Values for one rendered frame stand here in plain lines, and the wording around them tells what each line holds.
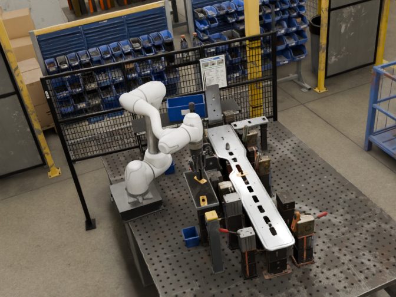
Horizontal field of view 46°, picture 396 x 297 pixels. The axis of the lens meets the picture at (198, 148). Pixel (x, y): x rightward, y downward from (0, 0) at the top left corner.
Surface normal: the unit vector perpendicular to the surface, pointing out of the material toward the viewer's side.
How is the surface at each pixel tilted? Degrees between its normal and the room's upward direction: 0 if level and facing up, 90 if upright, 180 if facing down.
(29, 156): 89
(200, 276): 0
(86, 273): 0
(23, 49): 90
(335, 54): 90
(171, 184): 0
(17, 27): 90
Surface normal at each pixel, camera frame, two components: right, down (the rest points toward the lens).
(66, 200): -0.11, -0.82
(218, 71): 0.23, 0.53
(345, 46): 0.45, 0.45
